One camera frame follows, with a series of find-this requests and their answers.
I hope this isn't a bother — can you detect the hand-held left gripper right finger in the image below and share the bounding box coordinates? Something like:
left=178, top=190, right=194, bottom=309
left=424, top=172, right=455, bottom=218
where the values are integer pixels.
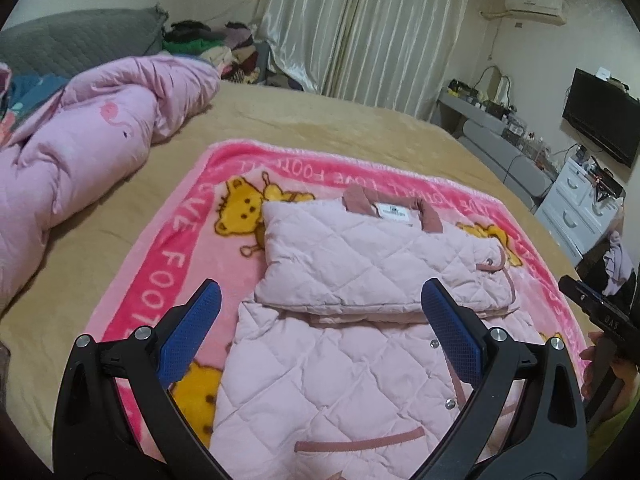
left=420, top=279, right=587, bottom=480

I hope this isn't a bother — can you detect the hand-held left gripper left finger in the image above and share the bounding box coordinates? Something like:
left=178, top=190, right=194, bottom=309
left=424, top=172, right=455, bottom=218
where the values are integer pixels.
left=52, top=279, right=236, bottom=480

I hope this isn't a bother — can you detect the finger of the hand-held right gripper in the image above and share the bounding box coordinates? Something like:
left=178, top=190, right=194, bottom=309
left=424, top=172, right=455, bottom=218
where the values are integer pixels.
left=575, top=281, right=616, bottom=311
left=558, top=275, right=603, bottom=320

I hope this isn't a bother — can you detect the pink quilted jacket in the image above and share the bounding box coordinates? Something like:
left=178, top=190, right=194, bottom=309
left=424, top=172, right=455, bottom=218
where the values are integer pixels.
left=210, top=184, right=543, bottom=480

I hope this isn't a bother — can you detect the person's right forearm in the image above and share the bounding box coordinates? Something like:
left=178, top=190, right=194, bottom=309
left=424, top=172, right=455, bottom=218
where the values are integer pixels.
left=589, top=390, right=640, bottom=463

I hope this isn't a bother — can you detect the dark clothes heap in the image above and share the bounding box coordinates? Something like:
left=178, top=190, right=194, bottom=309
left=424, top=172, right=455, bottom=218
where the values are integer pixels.
left=575, top=205, right=640, bottom=306

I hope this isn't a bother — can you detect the pile of mixed clothes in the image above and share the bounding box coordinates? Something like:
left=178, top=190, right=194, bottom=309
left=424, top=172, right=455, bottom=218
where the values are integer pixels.
left=162, top=20, right=273, bottom=86

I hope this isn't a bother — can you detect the person's right hand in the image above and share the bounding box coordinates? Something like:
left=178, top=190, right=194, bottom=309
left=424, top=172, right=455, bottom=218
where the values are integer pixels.
left=580, top=331, right=640, bottom=403

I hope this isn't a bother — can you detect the lilac cloth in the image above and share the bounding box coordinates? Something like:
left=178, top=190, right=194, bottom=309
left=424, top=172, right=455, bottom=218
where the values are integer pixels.
left=602, top=245, right=637, bottom=296

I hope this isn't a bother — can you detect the white drawer chest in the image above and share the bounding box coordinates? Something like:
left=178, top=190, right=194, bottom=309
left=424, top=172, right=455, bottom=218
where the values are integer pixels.
left=535, top=157, right=626, bottom=266

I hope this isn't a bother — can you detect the pink printed blanket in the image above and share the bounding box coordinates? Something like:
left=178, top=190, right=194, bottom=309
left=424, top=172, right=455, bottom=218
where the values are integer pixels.
left=82, top=139, right=591, bottom=480

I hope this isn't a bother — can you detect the black red electronic device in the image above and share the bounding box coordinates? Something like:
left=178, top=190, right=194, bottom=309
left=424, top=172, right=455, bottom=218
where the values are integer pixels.
left=575, top=145, right=626, bottom=203

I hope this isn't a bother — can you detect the grey padded chair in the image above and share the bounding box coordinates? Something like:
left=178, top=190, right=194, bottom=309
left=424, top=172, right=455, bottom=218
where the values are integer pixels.
left=452, top=120, right=557, bottom=208

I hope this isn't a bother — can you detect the black flat television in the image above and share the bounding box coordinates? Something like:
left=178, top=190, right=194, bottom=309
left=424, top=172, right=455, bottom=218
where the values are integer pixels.
left=562, top=67, right=640, bottom=168

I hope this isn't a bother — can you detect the pink floral comforter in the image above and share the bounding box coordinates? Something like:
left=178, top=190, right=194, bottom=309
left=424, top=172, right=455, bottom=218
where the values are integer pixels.
left=0, top=55, right=222, bottom=311

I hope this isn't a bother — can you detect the grey desk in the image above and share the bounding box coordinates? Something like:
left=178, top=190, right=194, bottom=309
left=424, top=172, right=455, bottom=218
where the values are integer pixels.
left=436, top=85, right=551, bottom=161

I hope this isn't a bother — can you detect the oval desk mirror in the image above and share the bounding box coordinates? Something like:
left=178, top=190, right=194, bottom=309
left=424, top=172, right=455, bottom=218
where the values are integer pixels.
left=477, top=64, right=515, bottom=111

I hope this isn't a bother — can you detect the bed with tan sheet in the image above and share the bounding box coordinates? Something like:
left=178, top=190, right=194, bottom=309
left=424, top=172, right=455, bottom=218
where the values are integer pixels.
left=0, top=80, right=591, bottom=461

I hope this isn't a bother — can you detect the white air conditioner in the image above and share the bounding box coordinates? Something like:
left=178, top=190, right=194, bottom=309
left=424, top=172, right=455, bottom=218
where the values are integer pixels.
left=504, top=0, right=568, bottom=26

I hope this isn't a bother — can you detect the cream satin curtain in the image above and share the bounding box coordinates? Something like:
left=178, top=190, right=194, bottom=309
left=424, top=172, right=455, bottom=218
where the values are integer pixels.
left=247, top=0, right=476, bottom=121

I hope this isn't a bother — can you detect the grey pillow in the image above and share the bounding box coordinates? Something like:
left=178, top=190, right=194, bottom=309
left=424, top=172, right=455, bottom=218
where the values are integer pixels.
left=0, top=6, right=168, bottom=78

